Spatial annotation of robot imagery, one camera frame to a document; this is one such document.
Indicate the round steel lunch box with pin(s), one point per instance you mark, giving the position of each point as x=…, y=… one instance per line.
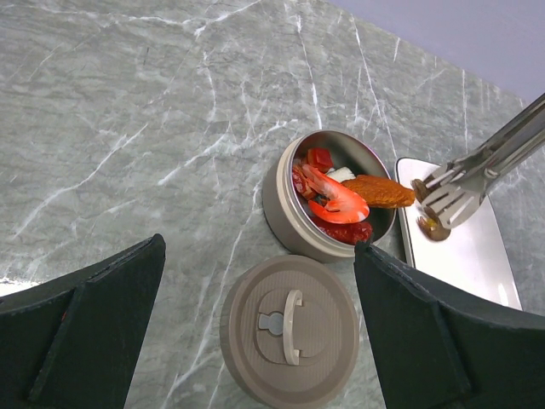
x=284, y=209

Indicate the orange fried food piece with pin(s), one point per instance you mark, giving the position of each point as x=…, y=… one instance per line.
x=381, y=192

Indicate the grey raw shrimp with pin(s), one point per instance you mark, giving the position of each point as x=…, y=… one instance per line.
x=429, y=222

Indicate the dark red octopus tentacle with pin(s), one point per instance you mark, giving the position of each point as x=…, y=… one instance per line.
x=300, y=183

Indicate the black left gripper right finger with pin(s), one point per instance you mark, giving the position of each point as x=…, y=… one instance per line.
x=436, y=346

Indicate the steel serving tongs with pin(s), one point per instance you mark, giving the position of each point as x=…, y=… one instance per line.
x=459, y=187

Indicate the brown round lunch box lid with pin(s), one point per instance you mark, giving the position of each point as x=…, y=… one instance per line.
x=289, y=333

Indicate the red cooked shrimp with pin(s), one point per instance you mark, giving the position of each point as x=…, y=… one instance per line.
x=343, y=206

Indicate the white rectangular plate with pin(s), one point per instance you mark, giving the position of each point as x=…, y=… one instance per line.
x=473, y=258

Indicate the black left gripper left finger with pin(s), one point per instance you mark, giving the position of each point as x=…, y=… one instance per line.
x=74, y=341

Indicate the sushi roll piece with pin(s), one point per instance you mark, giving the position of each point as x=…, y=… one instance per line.
x=341, y=174

